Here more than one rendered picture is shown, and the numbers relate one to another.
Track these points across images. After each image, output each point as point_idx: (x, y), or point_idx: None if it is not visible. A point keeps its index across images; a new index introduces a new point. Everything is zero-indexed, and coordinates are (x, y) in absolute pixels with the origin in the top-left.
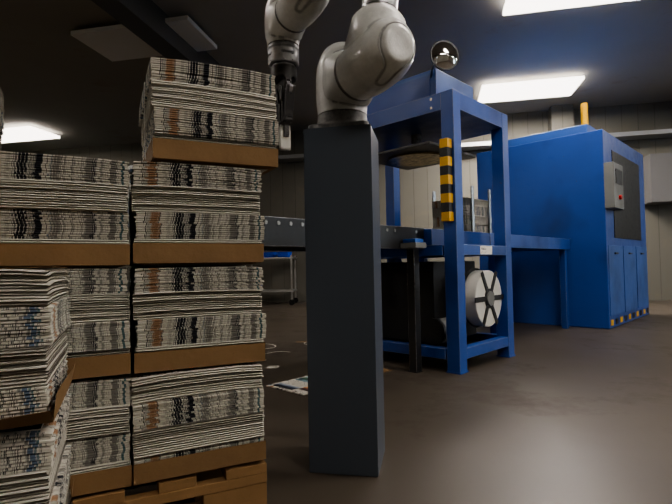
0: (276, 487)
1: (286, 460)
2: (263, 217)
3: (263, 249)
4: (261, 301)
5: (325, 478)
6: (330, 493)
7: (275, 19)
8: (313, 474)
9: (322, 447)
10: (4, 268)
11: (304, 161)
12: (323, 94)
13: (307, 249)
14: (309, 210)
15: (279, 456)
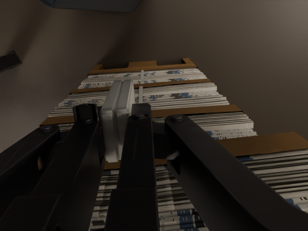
0: (146, 42)
1: (104, 23)
2: (251, 122)
3: (240, 109)
4: (218, 93)
5: (147, 4)
6: (170, 9)
7: None
8: (137, 10)
9: (138, 2)
10: None
11: (93, 8)
12: None
13: (121, 8)
14: (118, 1)
15: (94, 26)
